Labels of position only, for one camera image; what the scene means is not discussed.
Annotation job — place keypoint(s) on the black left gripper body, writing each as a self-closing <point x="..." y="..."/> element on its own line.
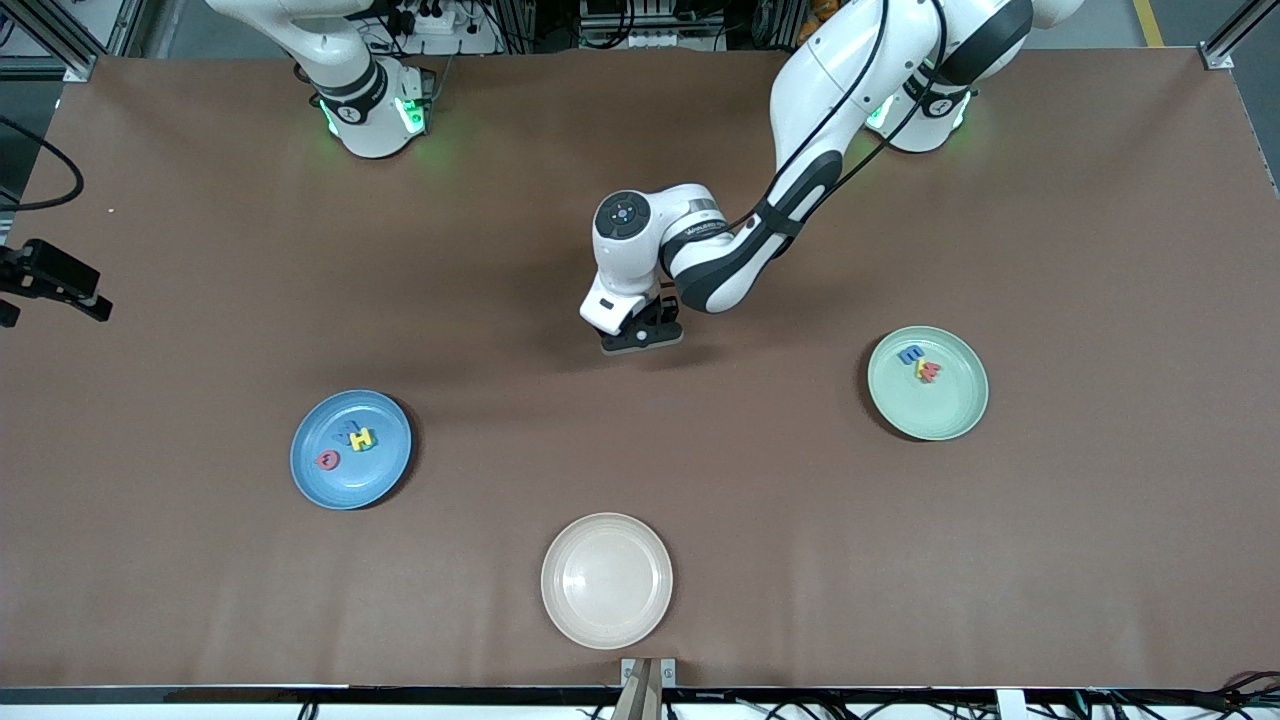
<point x="664" y="314"/>

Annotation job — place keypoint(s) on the blue foam letter E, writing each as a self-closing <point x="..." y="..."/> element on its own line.
<point x="908" y="354"/>

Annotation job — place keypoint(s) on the red foam letter Q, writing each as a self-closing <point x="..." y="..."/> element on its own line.
<point x="320" y="462"/>

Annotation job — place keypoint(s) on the red foam letter w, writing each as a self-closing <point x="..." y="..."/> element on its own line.
<point x="930" y="374"/>

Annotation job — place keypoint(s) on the blue foam letter M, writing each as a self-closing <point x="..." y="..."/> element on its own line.
<point x="343" y="430"/>

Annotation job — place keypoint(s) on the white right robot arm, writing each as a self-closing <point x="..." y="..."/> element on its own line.
<point x="365" y="120"/>

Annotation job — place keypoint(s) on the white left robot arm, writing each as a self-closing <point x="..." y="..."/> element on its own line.
<point x="830" y="60"/>

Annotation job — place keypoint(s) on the beige plate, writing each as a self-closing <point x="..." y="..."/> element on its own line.
<point x="607" y="580"/>

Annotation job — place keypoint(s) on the green plate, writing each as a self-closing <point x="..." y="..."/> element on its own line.
<point x="950" y="410"/>

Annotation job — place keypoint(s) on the blue plate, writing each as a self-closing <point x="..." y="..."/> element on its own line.
<point x="370" y="485"/>

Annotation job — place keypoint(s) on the white power strip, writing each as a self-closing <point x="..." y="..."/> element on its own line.
<point x="650" y="40"/>
<point x="440" y="45"/>

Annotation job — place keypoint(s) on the brown table cover sheet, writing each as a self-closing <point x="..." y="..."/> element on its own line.
<point x="200" y="600"/>

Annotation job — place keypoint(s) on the orange snack packets pile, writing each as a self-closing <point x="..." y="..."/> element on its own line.
<point x="815" y="12"/>

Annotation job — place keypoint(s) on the aluminium frame post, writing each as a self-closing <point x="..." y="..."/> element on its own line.
<point x="75" y="65"/>
<point x="1215" y="55"/>

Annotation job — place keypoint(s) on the metal table edge bracket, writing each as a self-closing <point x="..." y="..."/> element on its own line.
<point x="668" y="672"/>

